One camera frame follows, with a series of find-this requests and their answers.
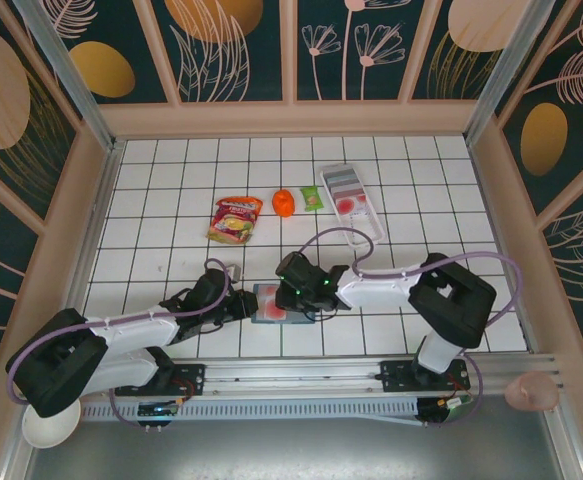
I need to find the card with red circle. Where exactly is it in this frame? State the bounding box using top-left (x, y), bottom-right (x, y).
top-left (256, 284), bottom-right (288, 322)
top-left (333, 192), bottom-right (370, 216)

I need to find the blue card holder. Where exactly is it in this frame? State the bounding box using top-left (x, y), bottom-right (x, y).
top-left (250, 282), bottom-right (318, 326)

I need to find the white plastic card tray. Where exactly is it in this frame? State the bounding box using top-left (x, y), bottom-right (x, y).
top-left (319, 163), bottom-right (386, 248)

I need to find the stack of grey cards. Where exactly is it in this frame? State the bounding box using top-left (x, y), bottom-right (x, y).
top-left (323, 167), bottom-right (362, 194)

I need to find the red fruit snack bag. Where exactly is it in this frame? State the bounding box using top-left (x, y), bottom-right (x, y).
top-left (206, 195), bottom-right (264, 246)

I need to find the small green snack packet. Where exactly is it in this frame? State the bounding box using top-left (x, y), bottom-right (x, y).
top-left (299, 185), bottom-right (325, 211)

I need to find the orange crumpled object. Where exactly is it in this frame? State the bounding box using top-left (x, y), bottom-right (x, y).
top-left (271, 188), bottom-right (297, 219)

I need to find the left controller circuit board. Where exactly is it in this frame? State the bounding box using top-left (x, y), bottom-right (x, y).
top-left (137, 399), bottom-right (181, 419)

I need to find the controller circuit board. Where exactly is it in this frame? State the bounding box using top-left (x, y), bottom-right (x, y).
top-left (417, 394), bottom-right (475, 426)
top-left (137, 399), bottom-right (181, 419)

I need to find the right controller circuit board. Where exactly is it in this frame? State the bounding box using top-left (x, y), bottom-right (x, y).
top-left (417, 394), bottom-right (475, 426)

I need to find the white bowl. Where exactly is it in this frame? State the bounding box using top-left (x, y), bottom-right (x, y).
top-left (23, 399), bottom-right (82, 449)

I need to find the pink translucent cup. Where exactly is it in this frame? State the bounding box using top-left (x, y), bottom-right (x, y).
top-left (503, 371), bottom-right (561, 412)

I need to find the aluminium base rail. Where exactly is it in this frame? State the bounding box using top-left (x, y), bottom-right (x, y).
top-left (20, 353), bottom-right (565, 401)

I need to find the grey slotted cable duct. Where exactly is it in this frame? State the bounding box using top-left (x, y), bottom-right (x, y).
top-left (79, 402), bottom-right (420, 422)

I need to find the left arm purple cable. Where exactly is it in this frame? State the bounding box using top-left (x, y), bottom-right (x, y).
top-left (5, 258), bottom-right (243, 429)

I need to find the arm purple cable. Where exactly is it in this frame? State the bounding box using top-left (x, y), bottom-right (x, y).
top-left (298, 227), bottom-right (525, 429)
top-left (5, 258), bottom-right (243, 429)

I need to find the white flat cable strip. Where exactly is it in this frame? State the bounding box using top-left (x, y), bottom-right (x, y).
top-left (348, 410), bottom-right (425, 428)

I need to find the left aluminium side rail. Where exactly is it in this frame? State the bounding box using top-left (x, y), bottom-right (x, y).
top-left (59, 139), bottom-right (127, 339)

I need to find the aluminium side rail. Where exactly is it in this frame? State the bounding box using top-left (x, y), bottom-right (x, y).
top-left (59, 139), bottom-right (127, 339)
top-left (464, 137), bottom-right (545, 354)

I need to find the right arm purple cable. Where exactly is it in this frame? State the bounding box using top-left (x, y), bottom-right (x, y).
top-left (298, 227), bottom-right (525, 429)

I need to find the right aluminium side rail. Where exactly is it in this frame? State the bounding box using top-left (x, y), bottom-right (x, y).
top-left (464, 137), bottom-right (545, 354)

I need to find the right aluminium frame post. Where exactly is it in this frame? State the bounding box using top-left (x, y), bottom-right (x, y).
top-left (463, 0), bottom-right (560, 146)

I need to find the aluminium frame post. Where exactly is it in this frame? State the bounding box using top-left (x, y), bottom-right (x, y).
top-left (13, 0), bottom-right (125, 151)
top-left (463, 0), bottom-right (560, 146)

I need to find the left aluminium frame post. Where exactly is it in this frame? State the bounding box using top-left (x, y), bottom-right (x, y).
top-left (13, 0), bottom-right (125, 151)

